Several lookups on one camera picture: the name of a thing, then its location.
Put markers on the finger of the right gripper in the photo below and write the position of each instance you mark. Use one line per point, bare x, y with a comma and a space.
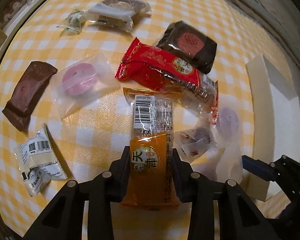
258, 168

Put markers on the clear green print candy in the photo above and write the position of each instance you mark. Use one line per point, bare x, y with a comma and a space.
74, 22

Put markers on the dark mooncake packet red seal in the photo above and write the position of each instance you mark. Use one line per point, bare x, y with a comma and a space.
189, 44

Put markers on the red snack packet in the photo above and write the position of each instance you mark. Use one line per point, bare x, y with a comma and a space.
161, 71

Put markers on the white barcode snack packet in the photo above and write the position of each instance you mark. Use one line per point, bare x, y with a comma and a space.
38, 164

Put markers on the yellow white checked cloth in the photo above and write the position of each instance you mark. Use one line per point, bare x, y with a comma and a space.
95, 135

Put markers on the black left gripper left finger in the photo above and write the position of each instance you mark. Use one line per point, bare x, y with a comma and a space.
63, 216

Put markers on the white cardboard box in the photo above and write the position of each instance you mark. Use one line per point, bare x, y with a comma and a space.
276, 112

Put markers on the orange snack packet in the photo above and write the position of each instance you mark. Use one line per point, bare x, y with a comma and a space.
150, 185

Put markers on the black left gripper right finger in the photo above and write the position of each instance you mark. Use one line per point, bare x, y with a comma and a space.
239, 217

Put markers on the grey brown cake packet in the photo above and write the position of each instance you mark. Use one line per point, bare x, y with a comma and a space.
119, 14

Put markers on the brown chocolate bar packet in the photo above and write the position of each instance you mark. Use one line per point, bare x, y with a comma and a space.
27, 94

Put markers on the pink round cookie packet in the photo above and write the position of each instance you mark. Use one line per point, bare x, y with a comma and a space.
82, 83

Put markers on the clear date print candy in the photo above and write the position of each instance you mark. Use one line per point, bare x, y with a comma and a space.
193, 143

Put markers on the purple round cookie packet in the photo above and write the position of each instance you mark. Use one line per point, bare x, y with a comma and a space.
227, 161

